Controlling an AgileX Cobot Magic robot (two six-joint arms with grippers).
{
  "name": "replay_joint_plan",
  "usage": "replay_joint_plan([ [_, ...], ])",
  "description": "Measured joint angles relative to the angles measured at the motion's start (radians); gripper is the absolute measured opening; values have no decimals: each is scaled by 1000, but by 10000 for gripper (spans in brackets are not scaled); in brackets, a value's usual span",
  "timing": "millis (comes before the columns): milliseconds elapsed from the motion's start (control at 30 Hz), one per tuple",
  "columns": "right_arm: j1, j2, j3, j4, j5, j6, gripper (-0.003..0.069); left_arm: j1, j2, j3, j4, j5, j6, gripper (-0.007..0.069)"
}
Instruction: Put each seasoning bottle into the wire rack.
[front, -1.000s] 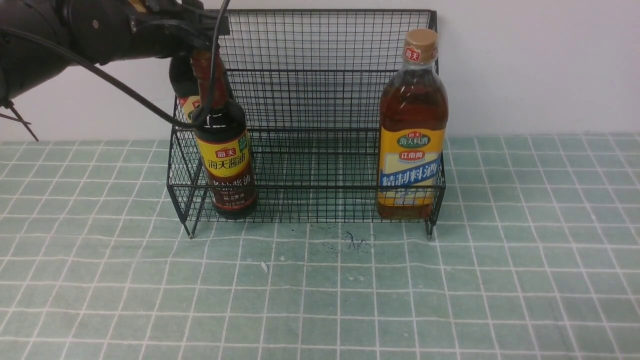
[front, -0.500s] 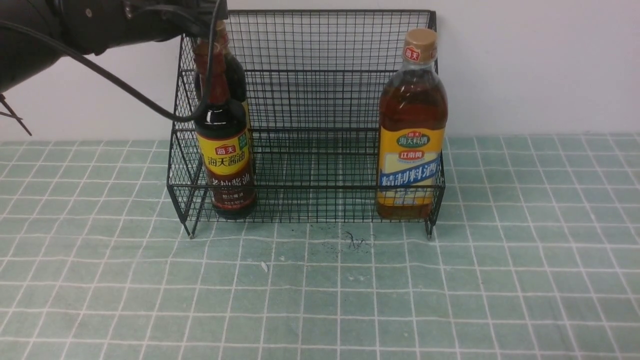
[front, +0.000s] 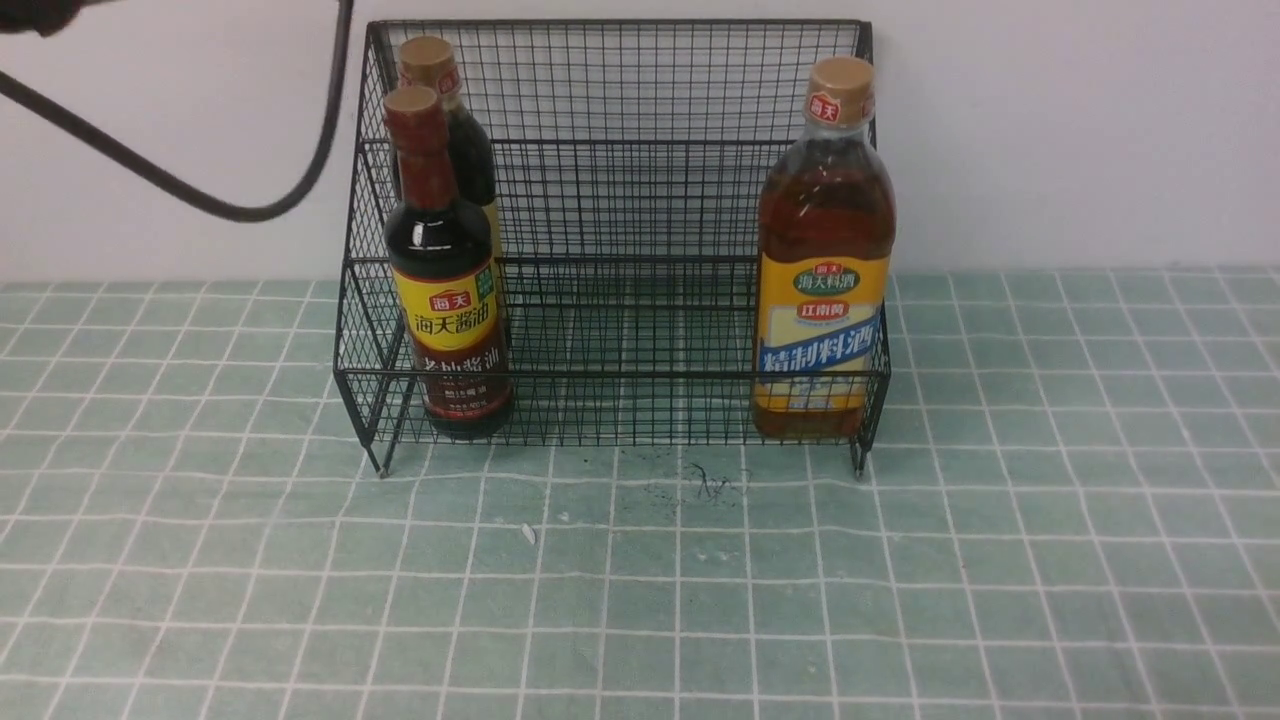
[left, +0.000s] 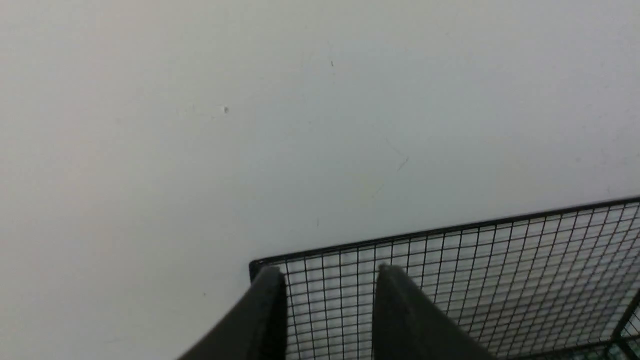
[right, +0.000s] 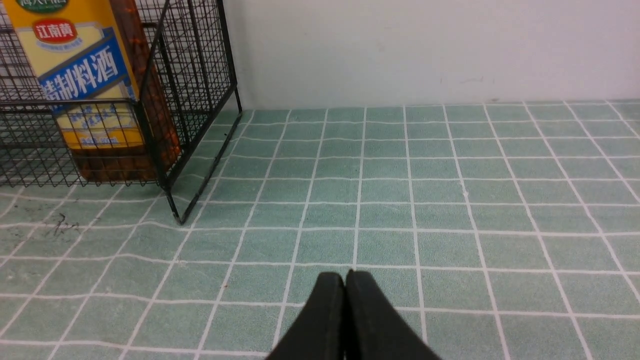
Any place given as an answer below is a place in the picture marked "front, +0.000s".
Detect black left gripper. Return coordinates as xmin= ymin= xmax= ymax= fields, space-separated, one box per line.
xmin=0 ymin=0 xmax=96 ymax=37

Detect dark vinegar bottle gold cap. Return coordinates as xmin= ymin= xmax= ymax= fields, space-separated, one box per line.
xmin=398 ymin=35 xmax=504 ymax=260

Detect dark soy sauce bottle red neck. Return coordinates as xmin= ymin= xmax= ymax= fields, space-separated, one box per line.
xmin=383 ymin=85 xmax=515 ymax=441

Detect amber cooking wine bottle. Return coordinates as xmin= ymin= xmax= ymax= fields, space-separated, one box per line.
xmin=751 ymin=56 xmax=897 ymax=439

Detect green checkered tablecloth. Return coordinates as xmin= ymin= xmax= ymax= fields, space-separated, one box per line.
xmin=3 ymin=268 xmax=1277 ymax=719

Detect black cable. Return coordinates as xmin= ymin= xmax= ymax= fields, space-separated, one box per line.
xmin=0 ymin=0 xmax=356 ymax=224

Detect black wire mesh shelf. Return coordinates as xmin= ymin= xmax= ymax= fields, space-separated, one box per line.
xmin=333 ymin=18 xmax=876 ymax=477

